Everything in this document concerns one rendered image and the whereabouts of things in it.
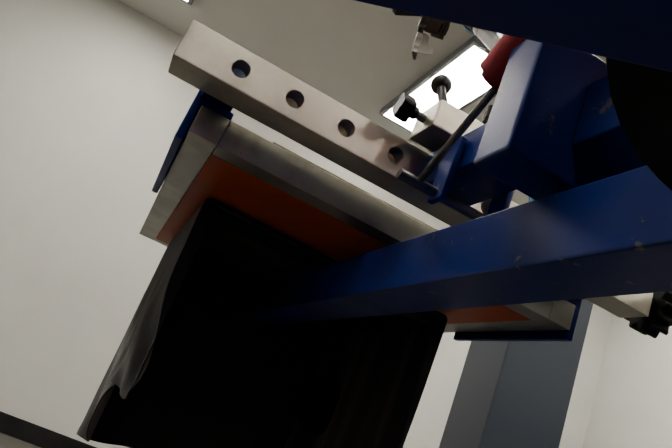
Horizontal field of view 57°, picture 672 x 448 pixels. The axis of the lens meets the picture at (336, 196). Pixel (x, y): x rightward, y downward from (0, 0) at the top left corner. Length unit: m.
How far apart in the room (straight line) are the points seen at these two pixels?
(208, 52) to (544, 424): 1.10
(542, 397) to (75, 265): 3.62
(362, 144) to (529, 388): 0.88
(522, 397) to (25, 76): 4.16
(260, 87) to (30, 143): 4.12
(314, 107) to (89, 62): 4.31
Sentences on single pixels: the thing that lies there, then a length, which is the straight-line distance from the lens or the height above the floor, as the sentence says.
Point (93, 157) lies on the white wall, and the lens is 4.74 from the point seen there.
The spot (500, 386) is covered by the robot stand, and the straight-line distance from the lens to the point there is 1.44.
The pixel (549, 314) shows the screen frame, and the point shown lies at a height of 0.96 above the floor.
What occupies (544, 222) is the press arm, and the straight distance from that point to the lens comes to 0.49.
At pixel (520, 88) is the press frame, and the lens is 0.52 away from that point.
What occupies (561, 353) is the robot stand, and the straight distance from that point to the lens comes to 1.53.
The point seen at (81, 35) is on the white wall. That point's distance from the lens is 5.07.
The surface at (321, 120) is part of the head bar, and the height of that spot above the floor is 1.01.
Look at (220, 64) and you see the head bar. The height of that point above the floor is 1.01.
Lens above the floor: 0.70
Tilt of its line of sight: 20 degrees up
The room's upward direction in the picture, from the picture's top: 23 degrees clockwise
